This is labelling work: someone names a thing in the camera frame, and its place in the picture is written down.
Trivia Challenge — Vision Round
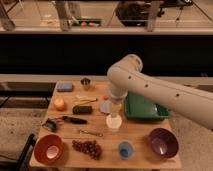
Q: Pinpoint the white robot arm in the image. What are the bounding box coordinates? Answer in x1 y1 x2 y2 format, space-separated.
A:
107 54 213 130

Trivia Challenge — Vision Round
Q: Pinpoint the small metal cup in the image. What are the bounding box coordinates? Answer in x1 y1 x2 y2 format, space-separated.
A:
81 78 91 90

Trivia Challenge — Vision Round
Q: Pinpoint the blue plastic cup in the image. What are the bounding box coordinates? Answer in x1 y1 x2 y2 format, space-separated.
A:
118 141 133 160

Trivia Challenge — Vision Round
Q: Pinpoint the grey-blue folded cloth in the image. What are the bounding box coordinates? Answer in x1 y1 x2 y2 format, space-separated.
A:
99 100 111 114

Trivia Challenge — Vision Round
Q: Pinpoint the green plastic tray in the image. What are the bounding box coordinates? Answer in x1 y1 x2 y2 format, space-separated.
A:
124 92 170 121

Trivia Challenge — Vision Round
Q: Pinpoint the black rectangular block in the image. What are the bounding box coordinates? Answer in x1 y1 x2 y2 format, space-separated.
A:
72 106 93 114

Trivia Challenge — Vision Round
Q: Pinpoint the bunch of dark grapes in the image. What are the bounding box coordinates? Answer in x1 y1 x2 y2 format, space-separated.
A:
72 140 102 160

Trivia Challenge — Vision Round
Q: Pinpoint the orange fruit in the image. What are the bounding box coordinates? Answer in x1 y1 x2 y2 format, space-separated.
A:
53 98 66 111

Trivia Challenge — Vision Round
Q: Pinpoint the blue sponge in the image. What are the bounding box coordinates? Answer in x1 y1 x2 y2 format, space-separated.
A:
56 83 73 92

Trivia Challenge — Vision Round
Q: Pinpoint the purple bowl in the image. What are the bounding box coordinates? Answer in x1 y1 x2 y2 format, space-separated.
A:
148 128 179 158

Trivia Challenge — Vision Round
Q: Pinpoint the orange-red bowl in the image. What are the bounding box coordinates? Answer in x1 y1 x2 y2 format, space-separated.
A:
34 134 64 165

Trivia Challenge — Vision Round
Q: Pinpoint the black handled tool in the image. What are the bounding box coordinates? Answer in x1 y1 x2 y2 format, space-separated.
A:
61 116 87 124

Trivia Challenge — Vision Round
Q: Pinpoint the black chair frame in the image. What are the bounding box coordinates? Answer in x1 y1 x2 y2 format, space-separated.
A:
15 134 36 171

